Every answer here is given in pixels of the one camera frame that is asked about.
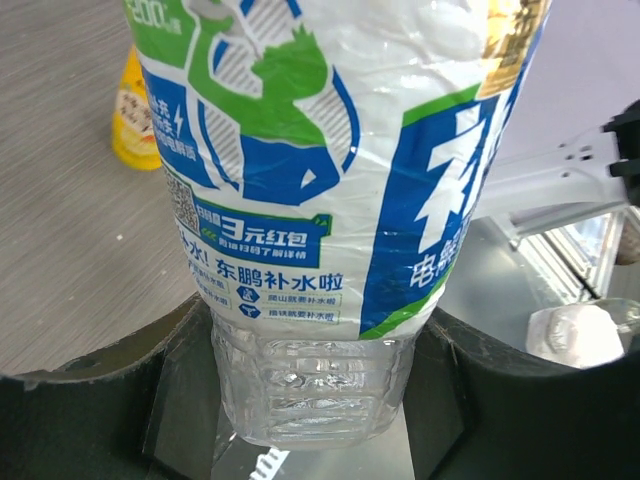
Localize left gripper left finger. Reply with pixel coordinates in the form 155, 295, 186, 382
1, 295, 220, 479

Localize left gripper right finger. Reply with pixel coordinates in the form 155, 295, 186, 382
403, 309, 639, 479

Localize yellow juice bottle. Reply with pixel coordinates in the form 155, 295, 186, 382
111, 46, 162, 171

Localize small blue-label water bottle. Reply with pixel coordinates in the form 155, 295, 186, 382
123, 1, 550, 450

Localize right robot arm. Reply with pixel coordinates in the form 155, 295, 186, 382
473, 102, 639, 240

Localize crumpled clear plastic bag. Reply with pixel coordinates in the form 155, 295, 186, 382
525, 298, 639, 369

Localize white cable duct strip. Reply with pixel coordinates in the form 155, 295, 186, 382
249, 448, 290, 480

